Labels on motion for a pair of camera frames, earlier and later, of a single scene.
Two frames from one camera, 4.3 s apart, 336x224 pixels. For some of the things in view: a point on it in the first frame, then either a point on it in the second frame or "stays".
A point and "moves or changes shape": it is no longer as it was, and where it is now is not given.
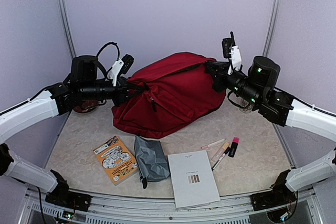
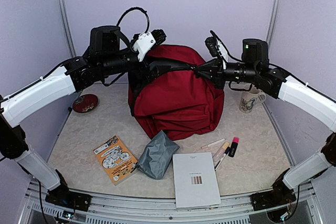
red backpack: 179,90 moves or changes shape
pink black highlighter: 233,147 stays
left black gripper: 122,93 to 142,73
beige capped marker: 224,146 stays
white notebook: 193,180 stays
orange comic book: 115,160 stays
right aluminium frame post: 274,12 stays
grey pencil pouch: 150,160 moves or changes shape
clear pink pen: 205,147 stays
